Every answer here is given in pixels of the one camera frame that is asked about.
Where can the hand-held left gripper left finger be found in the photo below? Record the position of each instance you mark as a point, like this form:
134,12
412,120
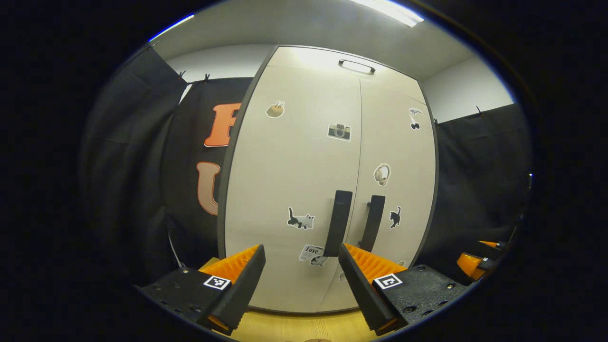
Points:
240,294

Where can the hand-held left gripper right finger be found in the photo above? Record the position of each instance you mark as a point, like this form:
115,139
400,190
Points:
363,294

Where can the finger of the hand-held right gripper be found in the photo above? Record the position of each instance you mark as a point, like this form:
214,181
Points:
470,265
491,244

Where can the black backdrop cloth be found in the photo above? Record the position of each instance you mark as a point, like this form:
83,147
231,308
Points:
133,166

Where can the white cabinet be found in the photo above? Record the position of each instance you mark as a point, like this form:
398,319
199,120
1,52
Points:
308,57

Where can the wide ceiling light panel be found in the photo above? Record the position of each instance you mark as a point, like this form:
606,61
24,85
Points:
394,12

